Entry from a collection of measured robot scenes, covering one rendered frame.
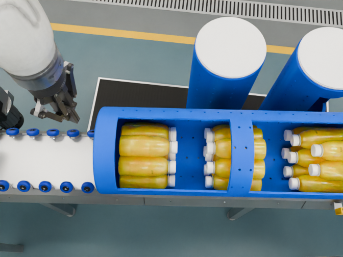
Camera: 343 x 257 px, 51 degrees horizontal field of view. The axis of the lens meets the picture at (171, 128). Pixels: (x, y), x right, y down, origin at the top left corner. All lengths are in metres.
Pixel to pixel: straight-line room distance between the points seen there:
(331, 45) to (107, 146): 0.96
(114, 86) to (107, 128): 1.30
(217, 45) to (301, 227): 1.35
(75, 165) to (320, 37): 1.07
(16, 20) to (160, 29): 2.28
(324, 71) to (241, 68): 0.32
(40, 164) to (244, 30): 0.94
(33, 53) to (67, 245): 1.84
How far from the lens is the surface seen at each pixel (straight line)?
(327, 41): 1.56
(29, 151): 1.44
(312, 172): 1.23
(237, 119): 1.10
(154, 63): 2.58
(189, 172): 1.29
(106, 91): 2.34
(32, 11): 0.52
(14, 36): 0.51
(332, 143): 1.22
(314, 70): 1.47
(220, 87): 1.44
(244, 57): 1.42
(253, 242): 2.28
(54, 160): 1.40
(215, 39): 1.44
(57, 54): 0.61
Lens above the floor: 2.22
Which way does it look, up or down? 70 degrees down
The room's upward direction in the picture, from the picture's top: 2 degrees clockwise
